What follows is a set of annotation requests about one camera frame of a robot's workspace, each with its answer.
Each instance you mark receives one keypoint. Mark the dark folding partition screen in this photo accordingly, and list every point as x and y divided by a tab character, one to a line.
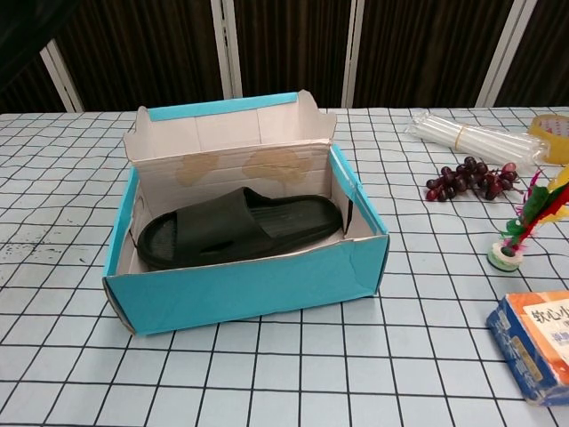
289	53

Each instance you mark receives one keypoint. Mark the yellow packing tape roll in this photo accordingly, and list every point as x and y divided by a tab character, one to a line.
538	129

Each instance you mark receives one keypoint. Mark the colourful feather shuttlecock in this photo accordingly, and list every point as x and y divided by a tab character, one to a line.
504	260

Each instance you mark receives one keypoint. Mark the light blue checkered tablecloth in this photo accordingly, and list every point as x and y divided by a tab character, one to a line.
311	391

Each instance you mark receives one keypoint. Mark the bundle of clear plastic tubes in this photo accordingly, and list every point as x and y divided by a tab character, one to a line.
480	138

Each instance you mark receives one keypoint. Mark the purple artificial grape bunch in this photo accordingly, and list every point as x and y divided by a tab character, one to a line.
467	173

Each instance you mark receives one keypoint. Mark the orange snack package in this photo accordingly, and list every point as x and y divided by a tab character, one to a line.
533	347

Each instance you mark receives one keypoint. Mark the light blue cardboard shoe box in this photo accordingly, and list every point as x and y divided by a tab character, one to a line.
231	298

